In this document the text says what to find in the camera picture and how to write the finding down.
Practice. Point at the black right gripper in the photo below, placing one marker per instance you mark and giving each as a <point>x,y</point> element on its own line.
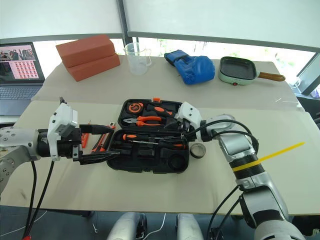
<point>184,126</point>

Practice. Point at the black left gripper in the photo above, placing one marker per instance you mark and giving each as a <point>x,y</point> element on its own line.
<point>68,148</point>

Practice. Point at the orange black utility knife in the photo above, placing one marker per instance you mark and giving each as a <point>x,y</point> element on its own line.
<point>98,146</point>

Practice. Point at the black electrical tape roll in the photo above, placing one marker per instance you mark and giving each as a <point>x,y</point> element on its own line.
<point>198,150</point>

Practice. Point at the black plastic tool case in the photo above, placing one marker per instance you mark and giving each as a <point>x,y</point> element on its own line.
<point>150,160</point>

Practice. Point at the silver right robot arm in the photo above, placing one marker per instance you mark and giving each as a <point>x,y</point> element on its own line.
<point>237,147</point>

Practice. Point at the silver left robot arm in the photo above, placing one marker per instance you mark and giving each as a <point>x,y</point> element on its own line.
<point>15,140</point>

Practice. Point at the short orange black screwdriver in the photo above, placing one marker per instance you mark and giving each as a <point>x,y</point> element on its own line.
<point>175,145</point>

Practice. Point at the long orange black screwdriver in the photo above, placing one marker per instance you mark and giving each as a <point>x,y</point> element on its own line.
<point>131,137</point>

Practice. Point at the orange black tape measure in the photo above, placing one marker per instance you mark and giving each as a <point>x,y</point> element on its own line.
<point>134,107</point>

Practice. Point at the blue boxing glove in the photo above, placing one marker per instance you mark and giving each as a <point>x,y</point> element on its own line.
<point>195,68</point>

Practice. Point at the red foam brick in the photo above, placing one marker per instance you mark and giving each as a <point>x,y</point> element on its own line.
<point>85,48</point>
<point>95,67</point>

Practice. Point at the clear plastic measuring cup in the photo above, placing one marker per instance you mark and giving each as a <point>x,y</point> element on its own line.
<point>138,60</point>

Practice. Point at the green electric frying pan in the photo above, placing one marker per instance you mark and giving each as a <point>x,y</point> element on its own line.
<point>237,71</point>

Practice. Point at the silver rounded robot leg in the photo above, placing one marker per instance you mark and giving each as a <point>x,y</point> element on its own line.
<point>188,227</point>
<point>125,226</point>

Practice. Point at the dark grey laptop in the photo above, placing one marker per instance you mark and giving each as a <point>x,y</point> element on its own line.
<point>17,82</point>

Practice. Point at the yellow zip tie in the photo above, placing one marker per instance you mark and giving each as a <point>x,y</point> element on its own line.
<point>282,150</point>

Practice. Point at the white roller blind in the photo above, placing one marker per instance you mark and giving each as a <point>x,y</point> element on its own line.
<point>220,17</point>
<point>57,16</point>

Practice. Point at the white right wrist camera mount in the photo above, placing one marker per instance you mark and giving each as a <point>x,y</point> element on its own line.
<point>190,112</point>

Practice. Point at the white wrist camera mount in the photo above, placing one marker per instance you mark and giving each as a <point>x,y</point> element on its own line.
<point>190,112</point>
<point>61,113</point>

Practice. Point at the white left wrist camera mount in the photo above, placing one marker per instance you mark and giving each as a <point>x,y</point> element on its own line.
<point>61,113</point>

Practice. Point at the grey window frame post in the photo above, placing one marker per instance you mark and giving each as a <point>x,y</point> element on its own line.
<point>125,20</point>

